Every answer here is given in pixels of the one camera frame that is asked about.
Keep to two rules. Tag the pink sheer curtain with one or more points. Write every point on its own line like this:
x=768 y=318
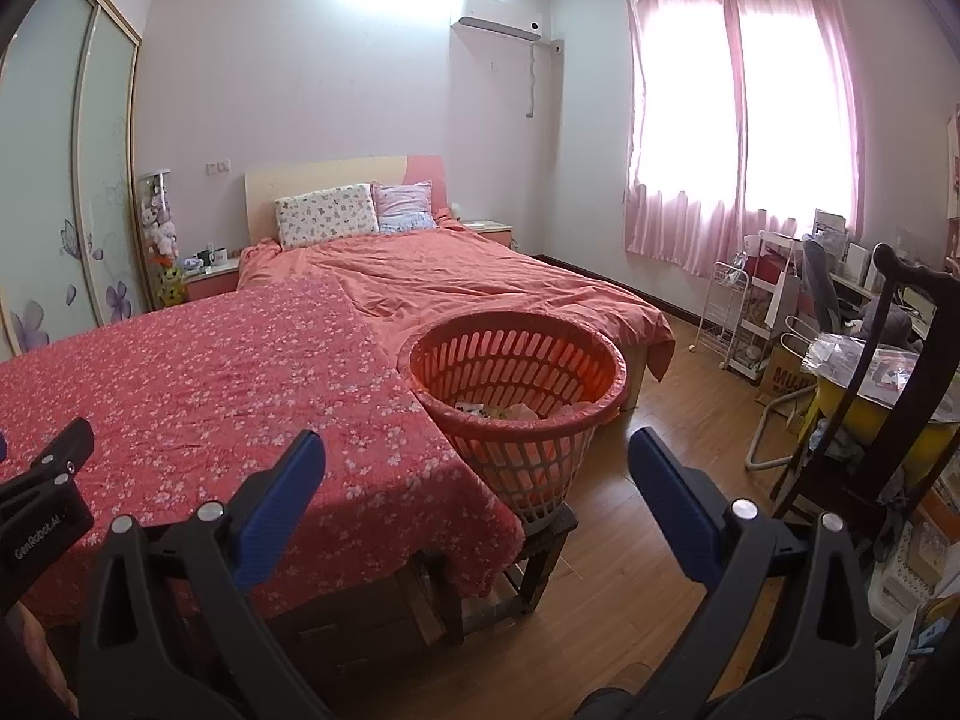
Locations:
x=690 y=217

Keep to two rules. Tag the white tube frame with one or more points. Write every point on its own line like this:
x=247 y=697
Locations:
x=759 y=435

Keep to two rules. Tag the brown cardboard box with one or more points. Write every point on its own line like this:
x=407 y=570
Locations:
x=787 y=379

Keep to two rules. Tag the orange plastic laundry basket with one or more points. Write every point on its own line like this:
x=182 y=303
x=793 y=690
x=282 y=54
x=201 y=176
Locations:
x=517 y=457

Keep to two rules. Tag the floral glass door wardrobe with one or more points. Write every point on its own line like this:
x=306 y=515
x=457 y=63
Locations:
x=82 y=165

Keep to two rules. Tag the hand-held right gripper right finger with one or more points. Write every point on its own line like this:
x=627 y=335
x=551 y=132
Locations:
x=675 y=510

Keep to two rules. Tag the white plastic crate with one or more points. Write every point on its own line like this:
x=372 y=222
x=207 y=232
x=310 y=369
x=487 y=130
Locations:
x=911 y=566

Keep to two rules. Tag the white air conditioner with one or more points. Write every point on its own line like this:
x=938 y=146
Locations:
x=499 y=15

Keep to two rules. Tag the hanging plush toys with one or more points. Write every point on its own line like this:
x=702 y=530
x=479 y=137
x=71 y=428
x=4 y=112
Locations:
x=159 y=217

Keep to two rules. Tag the grey office chair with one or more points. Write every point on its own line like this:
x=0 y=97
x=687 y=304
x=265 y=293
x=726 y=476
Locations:
x=823 y=281

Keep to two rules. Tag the pink wall shelf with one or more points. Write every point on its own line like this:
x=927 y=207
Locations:
x=954 y=165

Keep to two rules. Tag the yellow green plush toy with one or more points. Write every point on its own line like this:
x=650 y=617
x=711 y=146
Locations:
x=172 y=285

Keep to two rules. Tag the dark wooden chair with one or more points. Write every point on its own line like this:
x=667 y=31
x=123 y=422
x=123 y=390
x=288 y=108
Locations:
x=832 y=472

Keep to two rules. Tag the pink striped pillow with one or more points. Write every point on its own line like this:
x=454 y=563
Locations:
x=405 y=206

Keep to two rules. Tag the white air conditioner pipe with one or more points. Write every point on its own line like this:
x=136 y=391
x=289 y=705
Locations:
x=532 y=82

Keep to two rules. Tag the grey plush toy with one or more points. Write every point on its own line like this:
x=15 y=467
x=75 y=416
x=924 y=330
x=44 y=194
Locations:
x=877 y=322

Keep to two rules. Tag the pink nightstand with cups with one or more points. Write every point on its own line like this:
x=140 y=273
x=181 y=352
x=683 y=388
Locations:
x=214 y=281

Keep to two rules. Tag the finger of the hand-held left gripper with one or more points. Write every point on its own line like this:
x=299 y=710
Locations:
x=56 y=457

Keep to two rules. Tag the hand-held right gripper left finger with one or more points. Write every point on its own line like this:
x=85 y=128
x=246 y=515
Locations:
x=279 y=499

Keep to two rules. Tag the dark wooden stool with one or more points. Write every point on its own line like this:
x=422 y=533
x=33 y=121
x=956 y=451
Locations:
x=551 y=547

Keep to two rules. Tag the white floral pillow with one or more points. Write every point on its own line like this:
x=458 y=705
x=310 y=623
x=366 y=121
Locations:
x=326 y=216

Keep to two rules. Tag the pink bedside nightstand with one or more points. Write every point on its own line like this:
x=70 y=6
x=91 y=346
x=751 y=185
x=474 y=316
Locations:
x=487 y=232

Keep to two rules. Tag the clear plastic packets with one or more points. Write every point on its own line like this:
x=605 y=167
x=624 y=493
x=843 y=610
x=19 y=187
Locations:
x=840 y=352

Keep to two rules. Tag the white storage cart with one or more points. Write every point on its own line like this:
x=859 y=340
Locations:
x=772 y=277

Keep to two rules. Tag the red floral blanket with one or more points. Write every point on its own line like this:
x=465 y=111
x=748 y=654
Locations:
x=225 y=390

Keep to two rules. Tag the yellow plastic tub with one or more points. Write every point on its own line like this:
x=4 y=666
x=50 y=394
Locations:
x=840 y=409

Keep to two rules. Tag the beige pink bed headboard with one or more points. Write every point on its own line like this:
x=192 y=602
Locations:
x=322 y=176

